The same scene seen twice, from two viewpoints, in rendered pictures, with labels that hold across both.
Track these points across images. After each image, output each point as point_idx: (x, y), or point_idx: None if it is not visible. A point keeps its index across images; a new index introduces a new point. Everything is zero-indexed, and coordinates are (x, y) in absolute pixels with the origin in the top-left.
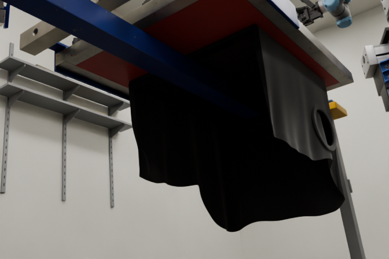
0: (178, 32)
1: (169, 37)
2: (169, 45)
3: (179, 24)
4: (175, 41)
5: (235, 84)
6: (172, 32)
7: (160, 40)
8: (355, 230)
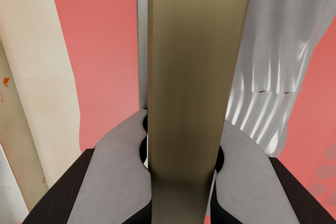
0: (101, 128)
1: (102, 102)
2: (132, 81)
3: (79, 146)
4: (129, 102)
5: None
6: (89, 119)
7: (90, 78)
8: None
